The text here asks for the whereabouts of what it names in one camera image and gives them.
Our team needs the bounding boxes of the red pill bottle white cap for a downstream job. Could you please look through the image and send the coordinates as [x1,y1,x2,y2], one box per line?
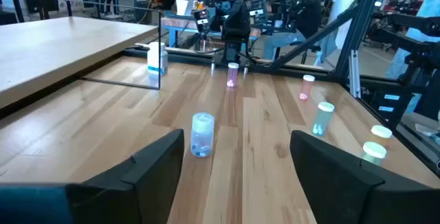
[298,74,316,101]

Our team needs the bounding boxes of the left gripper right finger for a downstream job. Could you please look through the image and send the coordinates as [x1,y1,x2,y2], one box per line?
[289,129,440,224]

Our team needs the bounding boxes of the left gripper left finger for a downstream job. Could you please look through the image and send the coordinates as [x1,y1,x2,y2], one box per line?
[0,128,186,224]

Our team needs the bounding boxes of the silver metal bracket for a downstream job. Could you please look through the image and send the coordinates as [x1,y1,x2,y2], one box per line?
[349,49,362,98]

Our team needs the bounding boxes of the black device white label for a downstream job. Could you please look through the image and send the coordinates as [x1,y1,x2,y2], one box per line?
[193,8,211,35]
[248,0,270,26]

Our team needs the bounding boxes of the clear bluish pill bottle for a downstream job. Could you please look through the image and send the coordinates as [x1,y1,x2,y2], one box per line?
[190,112,215,159]

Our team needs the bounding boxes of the wooden shelf black metal frame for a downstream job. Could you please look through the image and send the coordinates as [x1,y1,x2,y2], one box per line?
[0,0,162,120]

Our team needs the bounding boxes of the white paper sheet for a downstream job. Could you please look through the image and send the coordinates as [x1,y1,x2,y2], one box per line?
[175,0,197,17]

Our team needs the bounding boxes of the large white bottle blue label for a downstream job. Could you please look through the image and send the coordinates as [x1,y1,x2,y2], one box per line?
[146,41,169,77]

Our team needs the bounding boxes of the black equipment stand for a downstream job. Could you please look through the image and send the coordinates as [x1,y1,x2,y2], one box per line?
[371,10,440,122]

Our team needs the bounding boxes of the pink pill bottle white cap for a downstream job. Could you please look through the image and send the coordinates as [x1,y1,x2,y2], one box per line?
[226,62,240,88]

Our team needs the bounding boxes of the black stool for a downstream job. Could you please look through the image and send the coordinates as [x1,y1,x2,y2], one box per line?
[290,41,323,65]

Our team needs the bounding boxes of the person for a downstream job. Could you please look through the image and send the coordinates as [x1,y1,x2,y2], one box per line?
[263,0,324,62]

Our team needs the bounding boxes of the light blue plastic sheet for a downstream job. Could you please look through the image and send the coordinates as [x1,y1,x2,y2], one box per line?
[384,0,440,80]

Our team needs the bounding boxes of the black aluminium table frame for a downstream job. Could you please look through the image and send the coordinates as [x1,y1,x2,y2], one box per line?
[123,0,440,177]

